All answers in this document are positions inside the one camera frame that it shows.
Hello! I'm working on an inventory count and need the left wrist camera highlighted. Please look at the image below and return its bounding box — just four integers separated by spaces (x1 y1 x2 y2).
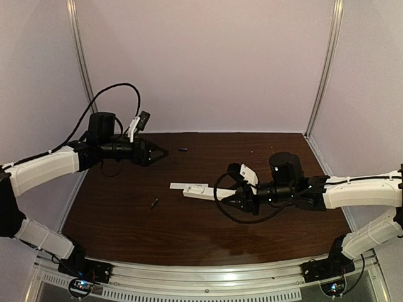
127 111 150 143

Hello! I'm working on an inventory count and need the black battery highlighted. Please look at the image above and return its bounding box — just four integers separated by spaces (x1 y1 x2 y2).
150 198 159 209

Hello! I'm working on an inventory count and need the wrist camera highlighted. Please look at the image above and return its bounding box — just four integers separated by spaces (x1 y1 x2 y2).
240 164 259 195
127 111 150 143

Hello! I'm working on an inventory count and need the left aluminium frame post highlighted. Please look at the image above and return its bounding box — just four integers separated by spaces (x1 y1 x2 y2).
66 0 98 130

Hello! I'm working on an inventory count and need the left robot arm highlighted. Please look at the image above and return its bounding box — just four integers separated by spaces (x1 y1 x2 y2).
1 111 169 260

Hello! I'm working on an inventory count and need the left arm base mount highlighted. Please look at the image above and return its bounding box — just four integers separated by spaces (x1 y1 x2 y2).
52 247 113 301

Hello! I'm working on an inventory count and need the white battery cover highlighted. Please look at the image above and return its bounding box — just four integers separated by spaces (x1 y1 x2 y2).
169 182 208 190

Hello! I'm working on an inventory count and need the right camera cable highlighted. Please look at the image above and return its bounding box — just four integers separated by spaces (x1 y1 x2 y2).
213 171 297 225

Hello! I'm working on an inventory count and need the left camera cable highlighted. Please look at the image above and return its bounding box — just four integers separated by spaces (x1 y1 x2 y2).
47 83 142 155

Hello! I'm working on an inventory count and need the front aluminium rail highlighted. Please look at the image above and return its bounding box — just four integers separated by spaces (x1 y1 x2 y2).
22 251 392 301

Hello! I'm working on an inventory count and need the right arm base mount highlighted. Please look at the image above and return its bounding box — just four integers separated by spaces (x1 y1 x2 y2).
301 251 355 298

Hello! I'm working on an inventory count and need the camera cable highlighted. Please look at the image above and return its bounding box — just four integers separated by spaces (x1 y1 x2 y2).
213 171 297 225
47 83 142 155

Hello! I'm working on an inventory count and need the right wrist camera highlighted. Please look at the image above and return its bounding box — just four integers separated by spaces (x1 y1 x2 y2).
240 164 259 195

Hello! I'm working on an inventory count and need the aluminium frame post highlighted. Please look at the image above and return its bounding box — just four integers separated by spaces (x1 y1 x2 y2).
66 0 98 130
304 0 344 140

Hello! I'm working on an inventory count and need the white remote control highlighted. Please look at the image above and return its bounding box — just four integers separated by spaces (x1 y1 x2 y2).
183 186 236 201

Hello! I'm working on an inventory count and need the right aluminium frame post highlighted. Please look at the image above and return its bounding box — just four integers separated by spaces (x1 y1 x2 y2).
304 0 344 140

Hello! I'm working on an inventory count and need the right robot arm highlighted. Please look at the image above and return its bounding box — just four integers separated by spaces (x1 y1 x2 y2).
213 152 402 264

